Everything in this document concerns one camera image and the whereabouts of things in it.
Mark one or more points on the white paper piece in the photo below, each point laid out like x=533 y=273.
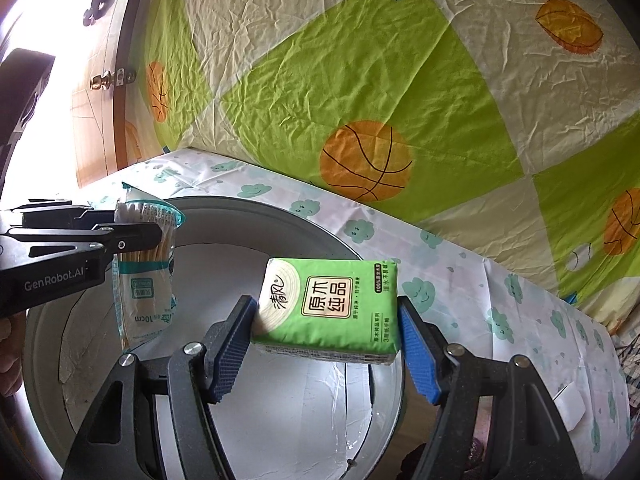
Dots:
x=570 y=402

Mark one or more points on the cotton swab packet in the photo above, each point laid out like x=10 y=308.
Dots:
x=145 y=285

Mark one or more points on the person's left hand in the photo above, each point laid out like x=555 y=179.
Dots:
x=9 y=355

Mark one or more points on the plaid cloth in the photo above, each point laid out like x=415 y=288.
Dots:
x=629 y=360

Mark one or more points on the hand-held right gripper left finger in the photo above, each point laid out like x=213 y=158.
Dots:
x=231 y=347

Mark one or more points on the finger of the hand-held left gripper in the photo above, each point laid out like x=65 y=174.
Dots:
x=65 y=215
x=125 y=240

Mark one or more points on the metal door latch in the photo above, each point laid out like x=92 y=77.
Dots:
x=123 y=77

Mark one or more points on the green tissue pack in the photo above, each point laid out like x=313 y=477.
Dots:
x=325 y=310

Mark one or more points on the dark door ornament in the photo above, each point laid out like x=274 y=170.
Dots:
x=98 y=7

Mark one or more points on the round metal tin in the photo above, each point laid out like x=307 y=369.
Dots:
x=300 y=410

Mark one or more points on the basketball print bed sheet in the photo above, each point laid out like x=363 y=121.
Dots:
x=350 y=75

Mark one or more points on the brass door knob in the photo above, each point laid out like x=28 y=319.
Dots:
x=100 y=81

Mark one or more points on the wooden door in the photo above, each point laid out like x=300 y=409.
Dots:
x=95 y=130

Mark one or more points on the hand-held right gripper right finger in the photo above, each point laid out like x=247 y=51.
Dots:
x=417 y=355

